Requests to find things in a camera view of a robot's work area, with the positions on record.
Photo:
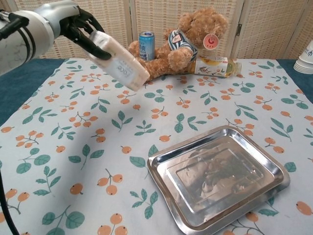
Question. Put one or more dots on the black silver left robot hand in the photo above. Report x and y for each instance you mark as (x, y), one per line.
(63, 14)

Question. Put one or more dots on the white Face tissue pack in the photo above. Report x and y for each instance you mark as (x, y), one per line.
(122, 68)

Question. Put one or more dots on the floral fruit print tablecloth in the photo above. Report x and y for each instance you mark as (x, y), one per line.
(146, 110)

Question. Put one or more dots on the teal table cover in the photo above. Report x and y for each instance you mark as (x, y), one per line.
(19, 83)

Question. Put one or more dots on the blue drink can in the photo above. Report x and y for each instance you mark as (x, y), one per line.
(146, 46)

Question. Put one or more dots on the brown teddy bear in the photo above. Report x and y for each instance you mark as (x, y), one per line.
(176, 58)

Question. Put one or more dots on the round pink hang tag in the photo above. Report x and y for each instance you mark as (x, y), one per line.
(210, 41)

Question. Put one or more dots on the clear yellow tea bottle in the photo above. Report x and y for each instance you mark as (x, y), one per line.
(212, 67)

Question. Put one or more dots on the metal screen hinge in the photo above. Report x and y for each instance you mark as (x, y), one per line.
(239, 30)

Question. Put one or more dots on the woven folding screen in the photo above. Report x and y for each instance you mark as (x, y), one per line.
(264, 24)

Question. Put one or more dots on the small stainless steel tray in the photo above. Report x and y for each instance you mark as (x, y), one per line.
(215, 181)

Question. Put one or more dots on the white paper cup stack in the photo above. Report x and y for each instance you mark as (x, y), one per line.
(305, 61)

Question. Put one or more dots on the large stainless steel tray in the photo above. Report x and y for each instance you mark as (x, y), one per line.
(285, 183)

